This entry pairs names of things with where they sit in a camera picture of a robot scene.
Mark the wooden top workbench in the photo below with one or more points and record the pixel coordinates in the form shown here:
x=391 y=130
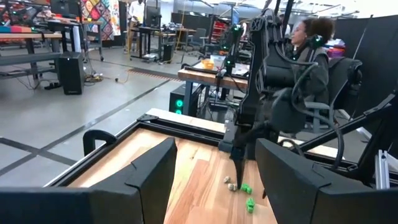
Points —
x=202 y=77

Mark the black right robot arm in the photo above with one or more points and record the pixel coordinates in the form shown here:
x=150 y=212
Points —
x=276 y=71

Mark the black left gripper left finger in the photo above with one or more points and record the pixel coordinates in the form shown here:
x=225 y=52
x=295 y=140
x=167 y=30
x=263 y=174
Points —
x=77 y=205

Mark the black partition panel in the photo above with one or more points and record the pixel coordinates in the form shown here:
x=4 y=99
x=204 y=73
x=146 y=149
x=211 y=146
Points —
x=373 y=62

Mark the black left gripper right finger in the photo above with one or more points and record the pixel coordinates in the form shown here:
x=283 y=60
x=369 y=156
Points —
x=326 y=205

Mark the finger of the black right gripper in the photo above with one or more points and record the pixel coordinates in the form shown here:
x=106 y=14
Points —
x=263 y=194
x=238 y=165

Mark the red storage shelves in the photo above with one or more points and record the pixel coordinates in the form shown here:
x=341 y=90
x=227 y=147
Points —
x=219 y=29

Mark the silver aluminium extrusion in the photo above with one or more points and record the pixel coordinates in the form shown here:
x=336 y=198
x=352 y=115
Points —
x=382 y=169

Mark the orange plastic container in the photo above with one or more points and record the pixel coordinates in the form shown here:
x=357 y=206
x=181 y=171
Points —
x=207 y=64

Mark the black office chair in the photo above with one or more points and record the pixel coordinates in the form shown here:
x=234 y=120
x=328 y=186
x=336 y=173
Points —
x=345 y=74

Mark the grey office chair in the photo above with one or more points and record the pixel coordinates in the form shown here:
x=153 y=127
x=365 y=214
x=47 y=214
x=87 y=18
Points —
x=199 y=37

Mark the wooden top side table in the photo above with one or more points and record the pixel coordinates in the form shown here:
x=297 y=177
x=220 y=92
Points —
x=31 y=35

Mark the black computer with green lights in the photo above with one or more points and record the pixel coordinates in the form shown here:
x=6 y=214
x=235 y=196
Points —
x=186 y=96

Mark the colourful patchwork quilt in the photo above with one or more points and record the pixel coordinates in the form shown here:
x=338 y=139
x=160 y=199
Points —
x=101 y=18

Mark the background black robot arms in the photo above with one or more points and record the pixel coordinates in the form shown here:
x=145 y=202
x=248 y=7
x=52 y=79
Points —
x=231 y=46

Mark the black table clamp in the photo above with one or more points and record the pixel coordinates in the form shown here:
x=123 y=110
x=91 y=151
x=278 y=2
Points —
x=93 y=135

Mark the black standing desk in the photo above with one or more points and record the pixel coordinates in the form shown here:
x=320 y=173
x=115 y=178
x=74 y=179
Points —
x=146 y=31

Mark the black computer tower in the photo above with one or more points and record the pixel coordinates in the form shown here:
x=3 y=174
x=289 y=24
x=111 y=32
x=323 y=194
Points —
x=71 y=73

